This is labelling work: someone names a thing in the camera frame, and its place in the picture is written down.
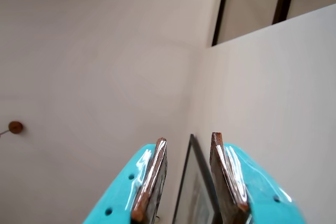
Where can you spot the round wooden knob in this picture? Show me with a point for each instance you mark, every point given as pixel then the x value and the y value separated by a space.
pixel 15 127

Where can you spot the black picture frame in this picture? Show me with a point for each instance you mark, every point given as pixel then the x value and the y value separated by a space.
pixel 195 150

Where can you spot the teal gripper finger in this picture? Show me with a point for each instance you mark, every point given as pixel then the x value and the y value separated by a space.
pixel 257 195
pixel 123 187

